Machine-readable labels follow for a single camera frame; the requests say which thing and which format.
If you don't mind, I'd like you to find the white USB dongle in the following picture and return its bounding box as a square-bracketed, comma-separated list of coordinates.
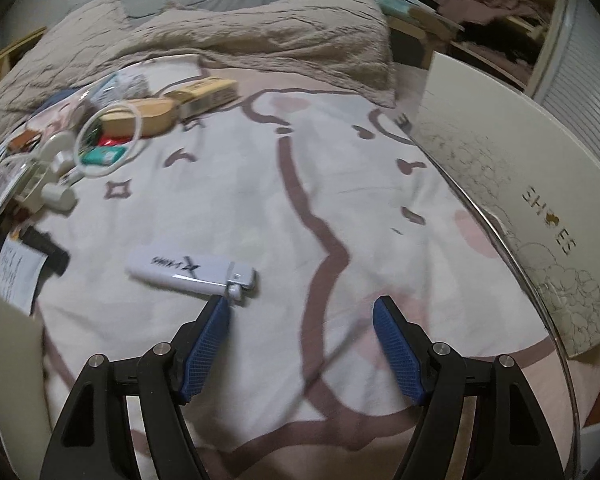
[125, 243, 257, 304]

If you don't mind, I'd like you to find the white plastic ring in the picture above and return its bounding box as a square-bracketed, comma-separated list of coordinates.
[72, 100, 154, 180]

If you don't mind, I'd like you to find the black lighter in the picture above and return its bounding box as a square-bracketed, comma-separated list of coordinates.
[19, 226, 70, 276]

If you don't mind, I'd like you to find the white cardboard shoe box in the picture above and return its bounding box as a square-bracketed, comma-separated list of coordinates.
[0, 297, 52, 479]

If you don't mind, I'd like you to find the white printed paper packet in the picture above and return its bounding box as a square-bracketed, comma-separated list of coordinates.
[0, 236, 47, 316]

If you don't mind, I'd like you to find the white shoe box lid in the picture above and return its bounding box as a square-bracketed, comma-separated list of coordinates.
[413, 54, 600, 358]

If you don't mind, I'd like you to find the white cylinder tube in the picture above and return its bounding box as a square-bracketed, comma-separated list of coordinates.
[41, 183, 78, 212]

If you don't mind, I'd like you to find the cream plastic holder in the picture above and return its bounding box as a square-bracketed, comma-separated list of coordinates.
[14, 162, 58, 212]

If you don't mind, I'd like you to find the clear plastic container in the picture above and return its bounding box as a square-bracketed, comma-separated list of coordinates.
[0, 157, 34, 214]

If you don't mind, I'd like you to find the teal lighter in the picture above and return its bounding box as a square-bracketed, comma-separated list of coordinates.
[81, 146, 126, 167]

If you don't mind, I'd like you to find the oval wooden box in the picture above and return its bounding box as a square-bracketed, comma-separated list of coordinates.
[100, 98, 178, 139]

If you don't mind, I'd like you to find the silver foil packet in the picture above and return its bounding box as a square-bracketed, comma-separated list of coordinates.
[102, 72, 151, 101]

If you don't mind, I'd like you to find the yellow cardboard pack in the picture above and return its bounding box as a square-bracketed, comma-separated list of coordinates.
[164, 77, 238, 122]

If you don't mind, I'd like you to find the wooden bed-side shelf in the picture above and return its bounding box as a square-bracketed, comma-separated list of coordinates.
[0, 27, 47, 81]

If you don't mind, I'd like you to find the beige fluffy blanket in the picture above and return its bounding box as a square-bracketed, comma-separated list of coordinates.
[0, 0, 396, 144]

